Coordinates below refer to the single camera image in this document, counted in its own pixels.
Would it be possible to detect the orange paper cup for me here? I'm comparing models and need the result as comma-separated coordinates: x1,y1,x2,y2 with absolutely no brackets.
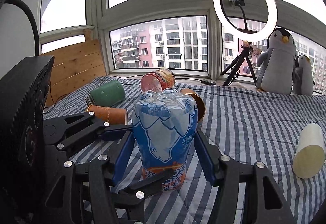
86,105,128,125

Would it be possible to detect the black phone holder clamp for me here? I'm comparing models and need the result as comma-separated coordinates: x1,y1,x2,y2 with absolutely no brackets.
228,0,245,7

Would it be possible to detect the brown paper cup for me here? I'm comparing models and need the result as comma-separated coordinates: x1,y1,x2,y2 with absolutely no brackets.
180,88,206,123

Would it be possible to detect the small grey penguin plush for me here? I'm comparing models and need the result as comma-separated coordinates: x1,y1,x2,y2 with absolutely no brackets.
293,55,313,96

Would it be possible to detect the black tripod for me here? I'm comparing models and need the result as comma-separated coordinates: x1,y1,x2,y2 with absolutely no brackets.
221,41,256,86

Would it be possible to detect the striped blue white quilt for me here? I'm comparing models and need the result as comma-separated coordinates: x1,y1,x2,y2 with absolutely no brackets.
42,75,326,224

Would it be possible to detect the large grey penguin plush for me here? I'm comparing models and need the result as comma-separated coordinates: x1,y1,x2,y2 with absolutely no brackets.
256,28,296,95

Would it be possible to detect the blue orange drink cup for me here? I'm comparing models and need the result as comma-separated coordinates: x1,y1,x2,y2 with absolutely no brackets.
131,89,198,191

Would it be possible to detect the green thermos cup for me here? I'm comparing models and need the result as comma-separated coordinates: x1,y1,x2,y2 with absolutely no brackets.
85,80,126,107

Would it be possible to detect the wooden headboard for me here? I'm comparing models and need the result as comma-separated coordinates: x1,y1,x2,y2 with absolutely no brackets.
45,29,106,107

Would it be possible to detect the orange lemon tea cup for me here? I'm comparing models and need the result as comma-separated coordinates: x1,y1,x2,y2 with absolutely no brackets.
140,68,175,93

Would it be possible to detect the white ring light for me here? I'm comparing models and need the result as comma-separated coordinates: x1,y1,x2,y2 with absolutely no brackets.
213,0,278,42

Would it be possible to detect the black inline cable remote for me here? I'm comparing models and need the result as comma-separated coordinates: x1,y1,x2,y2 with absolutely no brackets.
200,79,216,86

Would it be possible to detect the black power cable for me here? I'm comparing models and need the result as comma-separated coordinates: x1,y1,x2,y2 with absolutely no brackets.
3,0,40,57

